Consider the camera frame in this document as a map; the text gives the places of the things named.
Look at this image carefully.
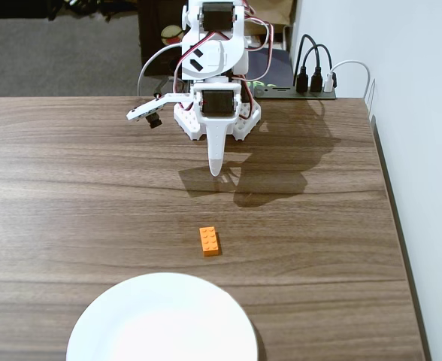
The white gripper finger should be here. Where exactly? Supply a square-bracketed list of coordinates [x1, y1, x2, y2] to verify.
[204, 123, 230, 177]

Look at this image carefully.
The red black servo wire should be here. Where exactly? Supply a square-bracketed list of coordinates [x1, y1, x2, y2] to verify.
[242, 2, 275, 83]
[172, 32, 211, 95]

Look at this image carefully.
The brown paper bag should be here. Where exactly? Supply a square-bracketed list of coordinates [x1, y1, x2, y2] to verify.
[244, 0, 298, 28]

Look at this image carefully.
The white usb cable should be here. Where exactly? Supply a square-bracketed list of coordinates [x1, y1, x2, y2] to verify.
[324, 59, 377, 114]

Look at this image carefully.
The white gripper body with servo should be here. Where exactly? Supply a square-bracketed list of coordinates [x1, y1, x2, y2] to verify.
[192, 83, 242, 128]

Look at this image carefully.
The thin white camera cable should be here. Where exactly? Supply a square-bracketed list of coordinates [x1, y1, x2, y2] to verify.
[136, 44, 184, 98]

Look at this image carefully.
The black usb cable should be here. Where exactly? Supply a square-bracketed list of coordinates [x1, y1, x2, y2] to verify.
[302, 44, 334, 94]
[293, 34, 322, 94]

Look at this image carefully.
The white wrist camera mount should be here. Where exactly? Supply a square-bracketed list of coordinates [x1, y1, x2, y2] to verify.
[126, 93, 196, 129]

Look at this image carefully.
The black camera cable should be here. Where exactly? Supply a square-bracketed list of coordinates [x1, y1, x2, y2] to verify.
[153, 76, 170, 101]

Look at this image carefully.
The dark cabinet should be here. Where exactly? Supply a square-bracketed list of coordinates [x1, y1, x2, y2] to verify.
[137, 0, 187, 78]

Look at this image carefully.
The white round plate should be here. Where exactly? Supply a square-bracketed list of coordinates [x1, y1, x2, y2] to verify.
[65, 272, 261, 361]

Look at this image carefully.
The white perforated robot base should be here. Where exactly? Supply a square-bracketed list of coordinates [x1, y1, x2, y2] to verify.
[173, 98, 263, 142]

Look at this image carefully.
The orange lego block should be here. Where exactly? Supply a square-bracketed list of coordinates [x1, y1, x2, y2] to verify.
[199, 226, 223, 259]

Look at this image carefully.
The black furniture clutter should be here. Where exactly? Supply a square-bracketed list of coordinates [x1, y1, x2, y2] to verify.
[0, 0, 139, 22]

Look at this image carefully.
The red and white ball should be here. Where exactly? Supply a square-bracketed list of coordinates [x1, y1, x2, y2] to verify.
[160, 25, 185, 47]

